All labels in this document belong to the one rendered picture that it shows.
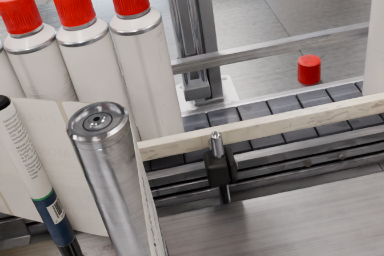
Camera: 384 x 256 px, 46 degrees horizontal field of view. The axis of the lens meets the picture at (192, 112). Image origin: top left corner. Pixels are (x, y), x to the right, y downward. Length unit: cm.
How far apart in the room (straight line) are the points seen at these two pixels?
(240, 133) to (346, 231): 15
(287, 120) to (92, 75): 21
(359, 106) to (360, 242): 16
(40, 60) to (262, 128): 24
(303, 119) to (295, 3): 47
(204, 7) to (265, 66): 19
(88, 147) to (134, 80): 20
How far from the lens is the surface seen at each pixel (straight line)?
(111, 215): 31
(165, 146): 48
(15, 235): 56
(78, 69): 45
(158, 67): 45
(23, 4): 44
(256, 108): 56
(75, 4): 43
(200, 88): 58
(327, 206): 45
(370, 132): 54
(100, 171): 28
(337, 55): 76
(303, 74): 68
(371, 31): 53
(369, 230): 44
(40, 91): 47
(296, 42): 54
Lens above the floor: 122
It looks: 37 degrees down
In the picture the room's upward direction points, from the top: 10 degrees counter-clockwise
